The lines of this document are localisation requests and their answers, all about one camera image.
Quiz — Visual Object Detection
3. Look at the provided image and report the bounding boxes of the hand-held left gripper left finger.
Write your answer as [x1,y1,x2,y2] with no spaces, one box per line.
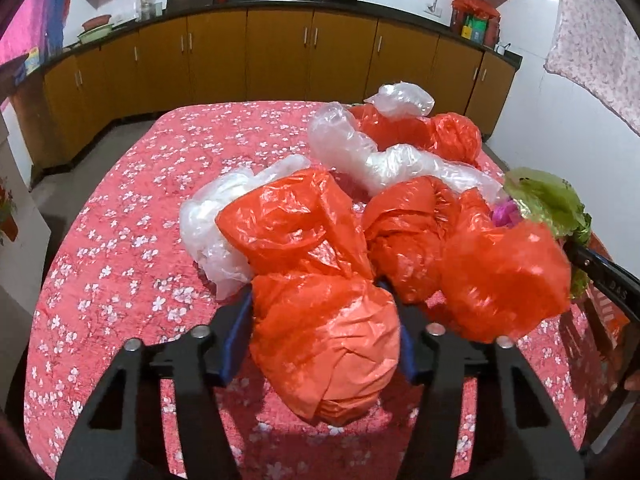
[55,290,253,480]

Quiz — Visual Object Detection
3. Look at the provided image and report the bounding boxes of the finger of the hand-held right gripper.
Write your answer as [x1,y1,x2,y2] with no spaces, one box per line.
[562,241,640,333]

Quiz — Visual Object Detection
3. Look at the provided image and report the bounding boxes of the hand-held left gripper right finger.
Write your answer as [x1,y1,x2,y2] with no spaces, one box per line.
[377,280,581,480]

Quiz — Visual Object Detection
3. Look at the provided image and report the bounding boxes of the red plastic bag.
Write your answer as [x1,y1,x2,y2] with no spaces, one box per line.
[215,166,376,282]
[249,272,402,428]
[348,104,435,153]
[427,113,484,166]
[440,220,572,345]
[361,176,496,306]

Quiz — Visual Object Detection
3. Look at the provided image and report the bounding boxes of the light green foil wrapper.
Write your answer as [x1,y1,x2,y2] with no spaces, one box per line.
[502,167,594,301]

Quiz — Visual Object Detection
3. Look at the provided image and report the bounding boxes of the clear plastic bag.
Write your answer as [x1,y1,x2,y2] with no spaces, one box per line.
[307,102,507,202]
[364,81,435,120]

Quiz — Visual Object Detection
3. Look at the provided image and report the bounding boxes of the purple wrapper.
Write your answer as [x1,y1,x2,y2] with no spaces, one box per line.
[491,199,522,228]

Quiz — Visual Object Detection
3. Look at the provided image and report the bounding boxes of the white plastic bag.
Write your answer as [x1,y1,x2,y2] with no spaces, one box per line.
[178,154,312,302]

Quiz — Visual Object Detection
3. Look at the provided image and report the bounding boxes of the red floral tablecloth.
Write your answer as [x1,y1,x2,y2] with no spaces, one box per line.
[24,101,617,479]

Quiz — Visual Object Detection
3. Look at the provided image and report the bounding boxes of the hanging floral cloth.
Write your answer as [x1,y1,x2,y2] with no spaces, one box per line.
[543,0,640,137]

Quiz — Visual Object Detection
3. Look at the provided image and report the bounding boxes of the red bag with boxes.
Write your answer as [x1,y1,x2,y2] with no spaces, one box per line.
[449,0,502,49]

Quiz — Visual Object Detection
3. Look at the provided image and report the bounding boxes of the orange lower kitchen cabinets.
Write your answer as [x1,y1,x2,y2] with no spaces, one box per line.
[42,0,523,162]

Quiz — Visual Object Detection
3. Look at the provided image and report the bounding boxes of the glass jar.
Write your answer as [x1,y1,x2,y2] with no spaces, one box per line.
[134,0,164,21]

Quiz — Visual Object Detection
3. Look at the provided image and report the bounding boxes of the pink hanging cloth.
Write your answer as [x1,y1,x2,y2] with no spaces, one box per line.
[0,0,74,67]

